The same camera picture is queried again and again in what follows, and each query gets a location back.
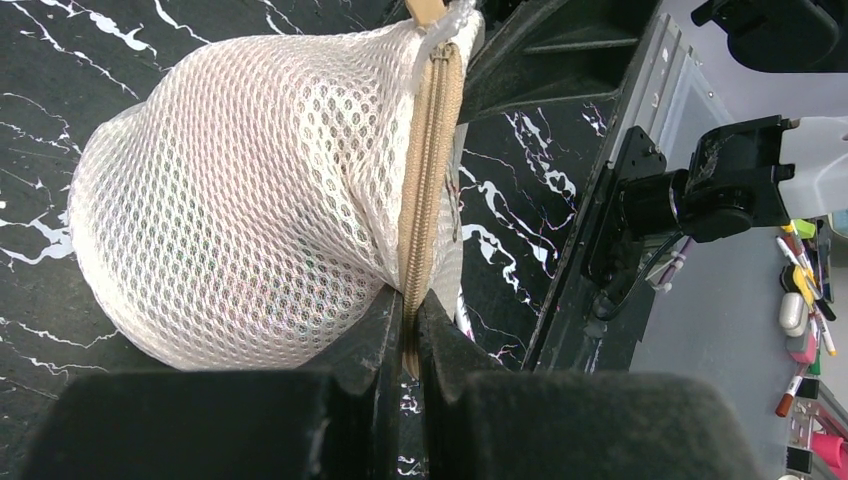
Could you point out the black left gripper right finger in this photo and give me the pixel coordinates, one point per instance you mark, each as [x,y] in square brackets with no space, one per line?
[483,421]

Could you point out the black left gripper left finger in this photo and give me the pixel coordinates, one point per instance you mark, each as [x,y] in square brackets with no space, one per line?
[335,417]

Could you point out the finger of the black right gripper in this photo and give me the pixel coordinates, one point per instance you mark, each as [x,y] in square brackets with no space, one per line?
[545,51]

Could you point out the white mesh laundry bag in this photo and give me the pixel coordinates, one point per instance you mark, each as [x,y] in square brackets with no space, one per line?
[247,213]

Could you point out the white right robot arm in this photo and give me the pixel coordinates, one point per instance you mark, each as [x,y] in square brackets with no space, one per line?
[756,173]

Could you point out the pink pen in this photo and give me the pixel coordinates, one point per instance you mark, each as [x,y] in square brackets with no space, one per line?
[461,318]

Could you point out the markers and clutter pile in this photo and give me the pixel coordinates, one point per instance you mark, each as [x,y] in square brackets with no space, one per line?
[817,442]

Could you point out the black table front rail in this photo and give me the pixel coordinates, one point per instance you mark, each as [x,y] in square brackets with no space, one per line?
[597,302]

